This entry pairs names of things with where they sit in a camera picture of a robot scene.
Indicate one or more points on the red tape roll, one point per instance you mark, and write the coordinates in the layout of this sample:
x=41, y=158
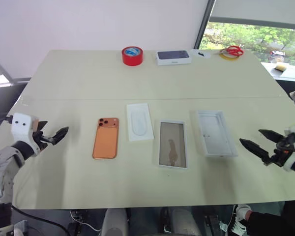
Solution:
x=132, y=59

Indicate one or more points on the white open box base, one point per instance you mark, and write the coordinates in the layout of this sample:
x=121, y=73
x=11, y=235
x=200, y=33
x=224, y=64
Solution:
x=216, y=135

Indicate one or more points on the grey window blind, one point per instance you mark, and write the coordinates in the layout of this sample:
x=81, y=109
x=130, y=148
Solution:
x=258, y=12

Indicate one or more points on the black white sneaker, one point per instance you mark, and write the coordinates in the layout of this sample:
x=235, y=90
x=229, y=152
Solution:
x=232, y=226

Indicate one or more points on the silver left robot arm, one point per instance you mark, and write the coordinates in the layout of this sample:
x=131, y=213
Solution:
x=2, y=162

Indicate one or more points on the white box lid phone print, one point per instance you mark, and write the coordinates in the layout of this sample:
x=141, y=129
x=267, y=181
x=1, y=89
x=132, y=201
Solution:
x=173, y=145

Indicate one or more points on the yellow sponge block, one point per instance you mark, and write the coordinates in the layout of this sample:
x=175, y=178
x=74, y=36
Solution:
x=281, y=67

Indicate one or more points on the dark window frame post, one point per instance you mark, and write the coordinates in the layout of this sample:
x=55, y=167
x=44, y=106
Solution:
x=204, y=24

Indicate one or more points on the yellow tape roll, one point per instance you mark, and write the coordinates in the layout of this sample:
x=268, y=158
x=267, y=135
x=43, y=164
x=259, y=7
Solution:
x=227, y=57

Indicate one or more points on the white moulded insert tray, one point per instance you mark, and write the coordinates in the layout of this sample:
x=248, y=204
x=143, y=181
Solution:
x=140, y=123

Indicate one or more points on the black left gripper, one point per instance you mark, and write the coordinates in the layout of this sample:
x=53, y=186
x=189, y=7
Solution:
x=40, y=140

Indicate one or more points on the grey rounded robot leg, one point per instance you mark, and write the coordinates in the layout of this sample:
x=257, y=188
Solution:
x=115, y=222

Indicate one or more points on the white card with black piece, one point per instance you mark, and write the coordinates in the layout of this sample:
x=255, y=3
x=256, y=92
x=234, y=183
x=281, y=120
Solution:
x=200, y=53

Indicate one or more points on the closed white phone box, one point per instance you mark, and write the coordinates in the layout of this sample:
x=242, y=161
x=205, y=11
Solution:
x=173, y=57

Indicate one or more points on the orange smartphone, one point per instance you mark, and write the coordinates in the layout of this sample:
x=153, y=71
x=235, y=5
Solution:
x=105, y=142

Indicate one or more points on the white gloved person hand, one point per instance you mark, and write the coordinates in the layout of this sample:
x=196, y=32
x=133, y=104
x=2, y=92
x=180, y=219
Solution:
x=243, y=212

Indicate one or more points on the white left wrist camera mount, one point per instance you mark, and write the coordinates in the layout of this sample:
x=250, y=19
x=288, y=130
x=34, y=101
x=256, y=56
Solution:
x=20, y=127

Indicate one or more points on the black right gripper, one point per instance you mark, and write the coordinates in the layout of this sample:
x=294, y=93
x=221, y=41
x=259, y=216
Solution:
x=284, y=150

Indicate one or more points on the parked car outside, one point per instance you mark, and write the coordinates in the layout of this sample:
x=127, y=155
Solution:
x=276, y=56

